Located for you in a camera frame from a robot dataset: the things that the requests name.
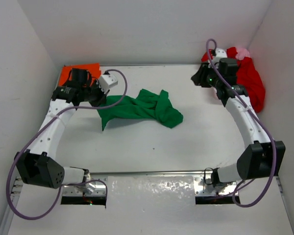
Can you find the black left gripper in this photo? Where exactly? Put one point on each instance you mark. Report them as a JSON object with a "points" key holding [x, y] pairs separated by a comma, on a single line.
{"points": [[102, 98]]}

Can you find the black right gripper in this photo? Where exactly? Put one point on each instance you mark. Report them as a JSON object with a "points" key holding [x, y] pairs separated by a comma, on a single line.
{"points": [[198, 78]]}

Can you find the orange t shirt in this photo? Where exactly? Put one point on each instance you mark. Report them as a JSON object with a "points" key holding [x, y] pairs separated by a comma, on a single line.
{"points": [[85, 74]]}

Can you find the green t shirt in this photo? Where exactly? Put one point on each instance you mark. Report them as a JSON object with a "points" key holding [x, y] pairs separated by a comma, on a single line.
{"points": [[147, 105]]}

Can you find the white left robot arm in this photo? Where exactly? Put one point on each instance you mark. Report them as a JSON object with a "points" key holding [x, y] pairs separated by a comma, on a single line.
{"points": [[36, 163]]}

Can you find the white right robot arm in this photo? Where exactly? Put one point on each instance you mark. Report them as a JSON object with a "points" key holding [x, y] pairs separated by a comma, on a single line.
{"points": [[261, 158]]}

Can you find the red t shirt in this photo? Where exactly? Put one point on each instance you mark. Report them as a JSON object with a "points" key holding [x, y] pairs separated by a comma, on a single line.
{"points": [[249, 77]]}

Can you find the pink t shirt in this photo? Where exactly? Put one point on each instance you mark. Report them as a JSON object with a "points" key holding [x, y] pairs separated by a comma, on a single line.
{"points": [[242, 53]]}

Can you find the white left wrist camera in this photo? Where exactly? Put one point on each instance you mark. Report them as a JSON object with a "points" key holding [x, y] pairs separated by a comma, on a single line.
{"points": [[107, 81]]}

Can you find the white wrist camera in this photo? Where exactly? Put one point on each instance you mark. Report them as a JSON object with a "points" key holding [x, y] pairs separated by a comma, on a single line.
{"points": [[107, 81], [217, 54]]}

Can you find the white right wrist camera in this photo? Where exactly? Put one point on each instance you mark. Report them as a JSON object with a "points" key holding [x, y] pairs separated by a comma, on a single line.
{"points": [[217, 54]]}

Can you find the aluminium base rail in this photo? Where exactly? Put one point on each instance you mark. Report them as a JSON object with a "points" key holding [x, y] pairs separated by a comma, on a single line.
{"points": [[197, 181]]}

